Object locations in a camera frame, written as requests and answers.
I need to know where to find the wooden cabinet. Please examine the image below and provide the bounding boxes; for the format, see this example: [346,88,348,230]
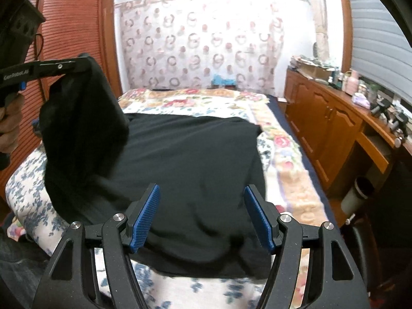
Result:
[283,67,412,194]

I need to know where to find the blue box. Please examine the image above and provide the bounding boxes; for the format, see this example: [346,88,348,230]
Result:
[210,74,238,89]

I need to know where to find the person's left hand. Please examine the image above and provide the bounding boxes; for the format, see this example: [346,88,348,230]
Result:
[0,95,26,154]

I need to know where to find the black tripod clamps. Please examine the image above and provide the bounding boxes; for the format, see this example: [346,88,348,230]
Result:
[370,98,410,133]

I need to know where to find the pink bottle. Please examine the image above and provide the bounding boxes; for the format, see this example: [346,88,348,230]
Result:
[341,69,360,94]

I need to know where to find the black cable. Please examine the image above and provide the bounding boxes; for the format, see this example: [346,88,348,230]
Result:
[33,33,46,95]

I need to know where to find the circle-patterned curtain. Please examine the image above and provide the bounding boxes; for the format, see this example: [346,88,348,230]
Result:
[114,0,286,96]

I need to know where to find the grey window blind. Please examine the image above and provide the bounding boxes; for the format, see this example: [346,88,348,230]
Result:
[343,0,412,104]

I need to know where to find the black printed t-shirt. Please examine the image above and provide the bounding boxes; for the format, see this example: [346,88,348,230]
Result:
[39,56,268,279]

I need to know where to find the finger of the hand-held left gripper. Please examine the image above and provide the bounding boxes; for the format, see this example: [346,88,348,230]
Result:
[31,56,95,79]

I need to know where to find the louvred wooden wardrobe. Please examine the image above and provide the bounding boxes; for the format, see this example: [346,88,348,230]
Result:
[6,0,123,184]

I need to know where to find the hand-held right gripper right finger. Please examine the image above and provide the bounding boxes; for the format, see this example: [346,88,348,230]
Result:
[243,184,371,309]

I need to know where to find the cardboard box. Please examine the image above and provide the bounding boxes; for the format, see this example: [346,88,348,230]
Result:
[297,61,336,80]

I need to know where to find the black chair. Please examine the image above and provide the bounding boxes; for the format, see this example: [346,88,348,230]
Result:
[341,157,412,309]

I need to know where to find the floral bedspread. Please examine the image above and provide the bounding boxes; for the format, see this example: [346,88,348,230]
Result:
[117,88,337,297]

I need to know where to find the white cylindrical bin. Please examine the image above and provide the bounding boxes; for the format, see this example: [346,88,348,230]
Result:
[340,176,376,217]

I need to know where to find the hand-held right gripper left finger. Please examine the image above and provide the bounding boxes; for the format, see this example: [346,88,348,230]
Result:
[32,183,161,309]

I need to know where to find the tied lace curtain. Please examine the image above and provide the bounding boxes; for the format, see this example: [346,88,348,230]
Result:
[304,0,331,62]

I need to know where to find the purple pouch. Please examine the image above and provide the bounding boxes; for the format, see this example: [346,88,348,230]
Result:
[351,92,371,108]

